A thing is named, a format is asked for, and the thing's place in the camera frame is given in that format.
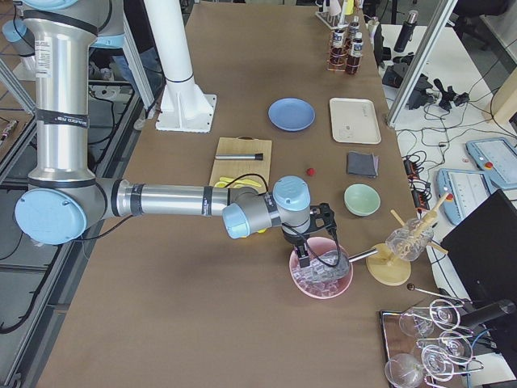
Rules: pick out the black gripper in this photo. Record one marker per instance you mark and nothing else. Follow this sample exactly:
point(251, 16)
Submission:
point(293, 238)

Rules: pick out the red strawberry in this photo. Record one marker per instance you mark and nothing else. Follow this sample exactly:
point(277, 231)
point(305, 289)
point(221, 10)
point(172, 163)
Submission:
point(310, 171)

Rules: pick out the blue plate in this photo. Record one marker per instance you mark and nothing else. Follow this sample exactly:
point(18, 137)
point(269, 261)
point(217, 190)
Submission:
point(291, 114)

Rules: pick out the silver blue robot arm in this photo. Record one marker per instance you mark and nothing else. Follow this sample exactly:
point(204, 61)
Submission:
point(65, 198)

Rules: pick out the metal ice scoop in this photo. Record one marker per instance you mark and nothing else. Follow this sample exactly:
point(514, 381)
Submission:
point(334, 265)

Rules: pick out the pink bowl with ice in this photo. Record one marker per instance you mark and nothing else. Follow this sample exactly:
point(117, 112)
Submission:
point(302, 277)

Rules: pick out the green ceramic bowl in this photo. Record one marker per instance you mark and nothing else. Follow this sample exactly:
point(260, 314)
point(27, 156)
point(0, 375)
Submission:
point(361, 199)

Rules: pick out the wooden mug tree stand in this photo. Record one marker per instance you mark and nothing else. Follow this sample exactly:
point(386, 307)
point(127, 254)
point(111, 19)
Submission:
point(389, 269)

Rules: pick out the clear glass mug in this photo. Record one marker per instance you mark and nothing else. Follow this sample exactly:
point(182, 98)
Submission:
point(409, 242)

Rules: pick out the grey folded cloth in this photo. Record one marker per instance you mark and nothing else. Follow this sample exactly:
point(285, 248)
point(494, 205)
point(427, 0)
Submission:
point(365, 165)

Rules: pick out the beige plastic tray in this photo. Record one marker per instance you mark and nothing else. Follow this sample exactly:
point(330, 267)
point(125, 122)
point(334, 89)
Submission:
point(354, 121)

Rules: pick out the wine glass rack tray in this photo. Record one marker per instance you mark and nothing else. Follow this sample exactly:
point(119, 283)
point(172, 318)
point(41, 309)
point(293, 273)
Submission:
point(426, 345)

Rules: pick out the near blue teach pendant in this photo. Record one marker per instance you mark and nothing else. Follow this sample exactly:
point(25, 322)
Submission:
point(469, 190)

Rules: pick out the blue teach pendant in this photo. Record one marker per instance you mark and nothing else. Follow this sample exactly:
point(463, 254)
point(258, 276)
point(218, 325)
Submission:
point(469, 190)
point(497, 158)

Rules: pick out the black monitor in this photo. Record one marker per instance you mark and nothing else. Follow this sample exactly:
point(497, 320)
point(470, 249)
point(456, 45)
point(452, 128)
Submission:
point(482, 249)

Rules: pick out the front dark drink bottle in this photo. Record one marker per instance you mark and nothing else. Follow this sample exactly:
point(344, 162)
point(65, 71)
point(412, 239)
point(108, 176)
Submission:
point(355, 54)

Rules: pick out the dark drink bottle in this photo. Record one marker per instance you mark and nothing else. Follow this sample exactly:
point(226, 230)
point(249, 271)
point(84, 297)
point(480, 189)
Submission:
point(354, 26)
point(336, 51)
point(355, 54)

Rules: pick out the middle dark drink bottle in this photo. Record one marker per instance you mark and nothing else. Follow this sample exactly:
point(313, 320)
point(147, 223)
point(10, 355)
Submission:
point(336, 51)

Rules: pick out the far blue teach pendant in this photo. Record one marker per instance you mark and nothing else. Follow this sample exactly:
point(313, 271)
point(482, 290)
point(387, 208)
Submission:
point(497, 158)

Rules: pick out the rear dark drink bottle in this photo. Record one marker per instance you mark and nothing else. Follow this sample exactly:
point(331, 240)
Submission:
point(354, 26)

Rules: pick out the white cup rack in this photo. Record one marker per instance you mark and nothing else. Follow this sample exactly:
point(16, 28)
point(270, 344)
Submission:
point(332, 22)

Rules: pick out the black thermos bottle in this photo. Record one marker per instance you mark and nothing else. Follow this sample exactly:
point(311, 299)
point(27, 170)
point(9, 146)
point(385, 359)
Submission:
point(406, 32)

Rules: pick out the pink cup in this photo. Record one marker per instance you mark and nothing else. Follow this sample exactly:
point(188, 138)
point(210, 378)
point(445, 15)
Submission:
point(333, 7)

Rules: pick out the yellow cup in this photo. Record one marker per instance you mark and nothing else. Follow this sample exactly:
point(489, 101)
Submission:
point(348, 7)

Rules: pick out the grey handled knife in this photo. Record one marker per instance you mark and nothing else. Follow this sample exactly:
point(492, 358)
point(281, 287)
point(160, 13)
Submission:
point(252, 156)

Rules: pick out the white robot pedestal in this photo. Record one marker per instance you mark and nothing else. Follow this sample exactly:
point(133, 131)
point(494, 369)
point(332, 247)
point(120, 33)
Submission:
point(184, 106)

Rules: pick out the copper wire bottle rack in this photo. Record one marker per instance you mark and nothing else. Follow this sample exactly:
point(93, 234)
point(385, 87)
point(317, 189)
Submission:
point(345, 50)

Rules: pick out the aluminium frame post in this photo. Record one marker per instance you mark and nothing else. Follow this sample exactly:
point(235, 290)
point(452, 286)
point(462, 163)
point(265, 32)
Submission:
point(427, 43)

